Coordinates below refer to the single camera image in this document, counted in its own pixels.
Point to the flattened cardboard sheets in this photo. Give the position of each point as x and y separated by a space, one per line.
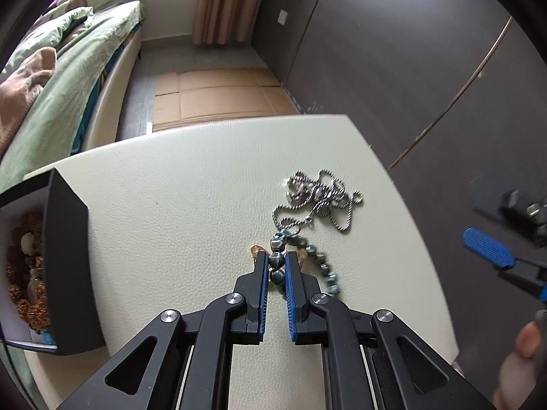
213 94

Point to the black box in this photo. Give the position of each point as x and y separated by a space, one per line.
68 264

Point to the dark grey wardrobe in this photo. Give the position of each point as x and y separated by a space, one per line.
384 51

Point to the white wall socket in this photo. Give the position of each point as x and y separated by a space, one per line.
283 17

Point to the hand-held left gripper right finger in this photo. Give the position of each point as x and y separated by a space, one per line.
291 294

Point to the pink fleece blanket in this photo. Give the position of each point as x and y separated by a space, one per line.
21 89

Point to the white bed frame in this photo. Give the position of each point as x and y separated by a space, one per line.
111 89

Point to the bed with green blanket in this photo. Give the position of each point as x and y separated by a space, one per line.
64 85

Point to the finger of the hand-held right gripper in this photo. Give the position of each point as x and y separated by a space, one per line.
487 250
513 209

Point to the floral duvet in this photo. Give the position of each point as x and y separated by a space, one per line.
51 25

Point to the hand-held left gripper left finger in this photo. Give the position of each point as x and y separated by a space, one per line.
263 294

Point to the pink curtain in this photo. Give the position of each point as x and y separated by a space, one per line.
230 4

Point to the person's right hand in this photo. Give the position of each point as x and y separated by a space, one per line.
521 371

